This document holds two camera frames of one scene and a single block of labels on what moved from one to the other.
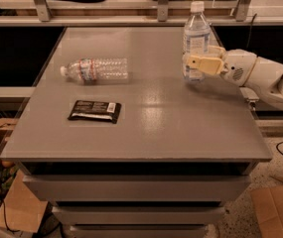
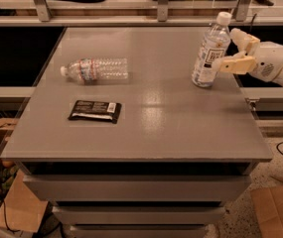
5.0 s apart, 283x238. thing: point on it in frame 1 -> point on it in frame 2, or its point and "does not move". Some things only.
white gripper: (238, 66) -> (270, 60)
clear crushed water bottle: (93, 69) does not move
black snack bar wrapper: (97, 111) does not move
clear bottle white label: (196, 38) -> (215, 45)
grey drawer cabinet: (137, 198) does not move
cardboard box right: (278, 210) does not move
